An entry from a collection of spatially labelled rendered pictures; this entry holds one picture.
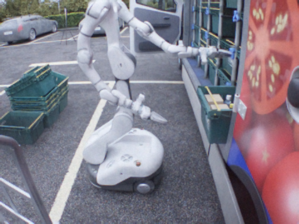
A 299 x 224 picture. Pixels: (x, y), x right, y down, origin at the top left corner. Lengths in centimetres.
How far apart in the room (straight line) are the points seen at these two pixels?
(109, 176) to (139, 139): 46
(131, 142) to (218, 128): 90
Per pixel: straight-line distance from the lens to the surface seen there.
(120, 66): 153
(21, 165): 74
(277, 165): 85
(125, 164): 172
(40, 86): 288
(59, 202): 202
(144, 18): 444
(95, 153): 189
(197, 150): 250
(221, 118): 137
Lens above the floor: 146
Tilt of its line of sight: 27 degrees down
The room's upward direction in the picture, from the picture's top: straight up
